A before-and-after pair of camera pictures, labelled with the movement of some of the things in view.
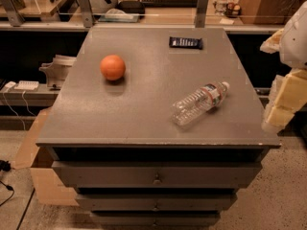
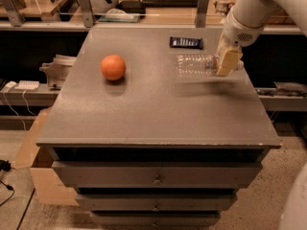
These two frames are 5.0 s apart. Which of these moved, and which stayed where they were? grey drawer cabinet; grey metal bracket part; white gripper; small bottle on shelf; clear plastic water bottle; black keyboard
Moved: clear plastic water bottle; white gripper
Stayed: grey drawer cabinet; small bottle on shelf; grey metal bracket part; black keyboard
